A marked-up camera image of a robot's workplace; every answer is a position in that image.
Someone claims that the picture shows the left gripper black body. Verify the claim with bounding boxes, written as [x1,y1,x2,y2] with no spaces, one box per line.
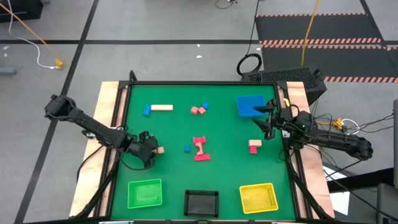
[129,138,153,162]

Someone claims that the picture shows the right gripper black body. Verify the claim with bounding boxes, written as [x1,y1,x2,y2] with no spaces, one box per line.
[266,99,301,141]

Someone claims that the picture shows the long natural wood block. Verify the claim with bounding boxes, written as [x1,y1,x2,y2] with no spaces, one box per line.
[150,104,174,112]

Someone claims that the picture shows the black plastic basket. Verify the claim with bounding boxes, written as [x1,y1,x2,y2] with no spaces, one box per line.
[183,189,220,218]

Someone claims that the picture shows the blue plastic basket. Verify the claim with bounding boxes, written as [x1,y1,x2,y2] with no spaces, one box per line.
[236,94,267,119]

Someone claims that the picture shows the wooden table side board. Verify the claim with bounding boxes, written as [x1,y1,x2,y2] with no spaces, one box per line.
[68,81,129,218]
[278,81,336,219]

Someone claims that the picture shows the green plastic basket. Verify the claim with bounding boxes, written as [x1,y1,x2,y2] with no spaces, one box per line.
[127,178,164,210]

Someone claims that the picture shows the black mesh computer tower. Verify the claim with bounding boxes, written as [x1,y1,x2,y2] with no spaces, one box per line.
[241,65,328,106]

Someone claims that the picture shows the yellow power plug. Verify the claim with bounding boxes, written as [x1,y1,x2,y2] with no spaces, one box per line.
[331,117,345,131]

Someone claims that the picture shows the green table mat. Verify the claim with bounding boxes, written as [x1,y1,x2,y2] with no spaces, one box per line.
[110,83,297,221]

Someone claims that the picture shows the yellow plastic basket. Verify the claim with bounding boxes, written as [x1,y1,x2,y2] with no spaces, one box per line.
[239,182,279,215]

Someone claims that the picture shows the black striped-edge floor mat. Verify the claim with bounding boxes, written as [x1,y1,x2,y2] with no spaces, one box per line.
[260,45,398,84]
[254,12,386,48]

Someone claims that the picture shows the black floor beam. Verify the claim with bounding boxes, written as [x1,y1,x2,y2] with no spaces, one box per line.
[325,167,395,193]

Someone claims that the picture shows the white paper sheet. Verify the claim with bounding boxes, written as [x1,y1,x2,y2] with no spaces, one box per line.
[322,166,351,216]

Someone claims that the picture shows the grey box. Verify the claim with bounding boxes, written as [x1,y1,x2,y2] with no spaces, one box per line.
[375,182,398,224]

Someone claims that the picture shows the black cabinet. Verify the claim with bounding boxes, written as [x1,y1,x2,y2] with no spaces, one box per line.
[0,0,44,23]

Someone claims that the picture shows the coiled black cable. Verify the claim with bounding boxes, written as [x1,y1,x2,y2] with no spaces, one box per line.
[236,0,263,77]

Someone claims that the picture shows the white looped cable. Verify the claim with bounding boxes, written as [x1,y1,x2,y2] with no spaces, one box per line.
[341,118,361,135]

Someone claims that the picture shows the black aluminium table frame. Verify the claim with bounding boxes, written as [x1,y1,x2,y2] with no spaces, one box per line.
[73,70,335,224]

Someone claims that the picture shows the orange floor cable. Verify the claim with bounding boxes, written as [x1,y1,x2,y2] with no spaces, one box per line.
[0,2,62,63]
[300,0,321,67]

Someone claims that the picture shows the thin black floor cable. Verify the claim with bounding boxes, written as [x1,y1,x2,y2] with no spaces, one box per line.
[215,0,238,10]

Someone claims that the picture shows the grey upright post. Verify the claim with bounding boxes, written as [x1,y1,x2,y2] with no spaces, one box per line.
[392,99,398,188]

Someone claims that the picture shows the white floor cable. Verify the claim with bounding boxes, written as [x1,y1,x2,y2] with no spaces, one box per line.
[6,0,58,70]

